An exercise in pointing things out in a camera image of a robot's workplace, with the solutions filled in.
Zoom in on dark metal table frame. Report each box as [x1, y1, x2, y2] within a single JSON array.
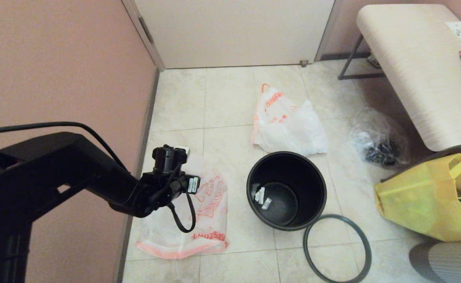
[[337, 35, 386, 81]]

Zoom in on grey striped rounded object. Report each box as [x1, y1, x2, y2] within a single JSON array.
[[409, 241, 461, 283]]

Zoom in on dark wall baseboard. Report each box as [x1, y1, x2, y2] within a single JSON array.
[[114, 69, 161, 283]]

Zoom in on clear plastic bag black contents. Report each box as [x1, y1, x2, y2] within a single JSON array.
[[348, 108, 410, 167]]

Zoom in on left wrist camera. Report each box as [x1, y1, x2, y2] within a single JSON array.
[[152, 145, 191, 175]]

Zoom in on white red-print trash bag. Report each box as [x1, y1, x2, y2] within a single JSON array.
[[136, 154, 229, 260], [252, 82, 330, 157]]

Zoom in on white door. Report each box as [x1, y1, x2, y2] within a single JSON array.
[[134, 0, 335, 70]]

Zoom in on beige wood-grain table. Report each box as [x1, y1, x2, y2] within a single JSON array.
[[356, 4, 461, 184]]

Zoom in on yellow fabric bag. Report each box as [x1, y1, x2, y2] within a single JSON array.
[[374, 153, 461, 242]]

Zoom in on grey bin rim ring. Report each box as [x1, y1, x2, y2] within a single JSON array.
[[303, 214, 372, 283]]

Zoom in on black trash bin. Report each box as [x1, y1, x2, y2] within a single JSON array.
[[246, 151, 328, 231]]

